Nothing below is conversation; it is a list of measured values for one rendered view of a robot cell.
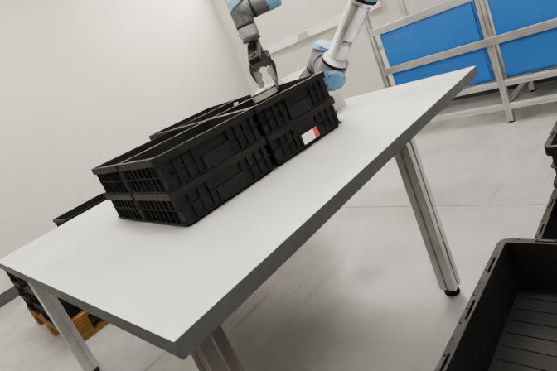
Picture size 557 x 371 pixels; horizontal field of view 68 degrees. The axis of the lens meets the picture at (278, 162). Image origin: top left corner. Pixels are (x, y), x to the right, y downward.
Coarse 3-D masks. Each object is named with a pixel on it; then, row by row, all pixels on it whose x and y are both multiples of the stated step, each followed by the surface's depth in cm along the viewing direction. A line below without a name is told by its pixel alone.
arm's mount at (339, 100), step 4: (304, 68) 207; (296, 72) 202; (300, 72) 203; (288, 76) 198; (292, 76) 199; (296, 76) 200; (284, 80) 195; (288, 80) 196; (328, 92) 197; (332, 92) 198; (336, 92) 199; (340, 92) 202; (332, 96) 198; (336, 96) 199; (340, 96) 202; (336, 100) 199; (340, 100) 201; (344, 100) 204; (336, 104) 199; (340, 104) 201; (344, 104) 203; (336, 108) 199
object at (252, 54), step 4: (252, 44) 152; (256, 44) 151; (248, 48) 152; (252, 48) 151; (256, 48) 149; (248, 52) 150; (252, 52) 149; (256, 52) 147; (260, 52) 150; (248, 56) 148; (252, 56) 146; (256, 56) 146; (260, 56) 147; (248, 60) 147; (252, 60) 146; (256, 60) 147; (260, 60) 147; (252, 64) 147
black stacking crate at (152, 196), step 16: (256, 144) 137; (240, 160) 132; (256, 160) 137; (208, 176) 124; (224, 176) 129; (240, 176) 132; (256, 176) 137; (176, 192) 117; (192, 192) 122; (208, 192) 125; (224, 192) 128; (144, 208) 137; (160, 208) 129; (176, 208) 120; (192, 208) 121; (208, 208) 125; (176, 224) 124
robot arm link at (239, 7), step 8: (232, 0) 148; (240, 0) 148; (232, 8) 149; (240, 8) 148; (248, 8) 148; (232, 16) 150; (240, 16) 149; (248, 16) 150; (240, 24) 150; (248, 24) 150
